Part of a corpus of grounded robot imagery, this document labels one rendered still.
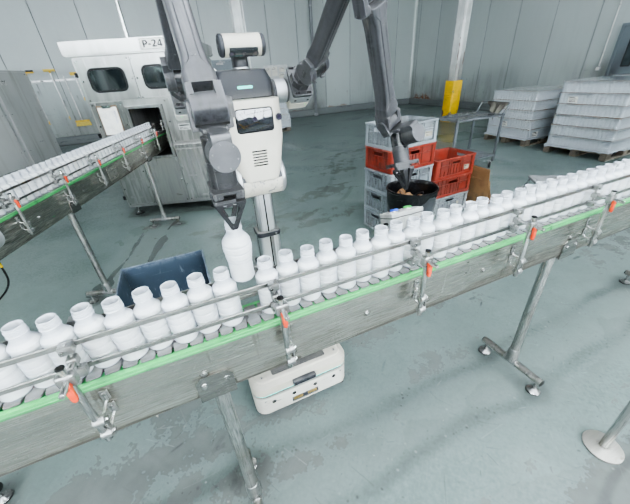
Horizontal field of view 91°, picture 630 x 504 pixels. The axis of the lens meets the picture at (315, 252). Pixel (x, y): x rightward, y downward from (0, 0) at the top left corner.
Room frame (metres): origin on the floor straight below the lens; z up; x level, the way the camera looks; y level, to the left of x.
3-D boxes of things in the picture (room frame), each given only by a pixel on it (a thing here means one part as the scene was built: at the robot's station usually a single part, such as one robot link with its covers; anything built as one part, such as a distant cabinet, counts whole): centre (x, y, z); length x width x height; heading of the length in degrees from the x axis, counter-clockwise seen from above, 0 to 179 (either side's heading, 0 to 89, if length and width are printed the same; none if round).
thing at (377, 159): (3.23, -0.95, 0.78); 0.61 x 0.41 x 0.22; 119
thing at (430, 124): (3.22, -0.94, 1.00); 0.61 x 0.41 x 0.22; 119
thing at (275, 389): (1.34, 0.22, 0.24); 0.68 x 0.53 x 0.41; 22
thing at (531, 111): (6.98, -4.76, 0.50); 1.23 x 1.05 x 1.00; 110
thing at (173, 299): (0.59, 0.35, 1.08); 0.06 x 0.06 x 0.17
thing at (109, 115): (4.01, 2.30, 1.22); 0.23 x 0.04 x 0.32; 94
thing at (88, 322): (0.53, 0.51, 1.08); 0.06 x 0.06 x 0.17
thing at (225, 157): (0.62, 0.17, 1.48); 0.12 x 0.09 x 0.12; 22
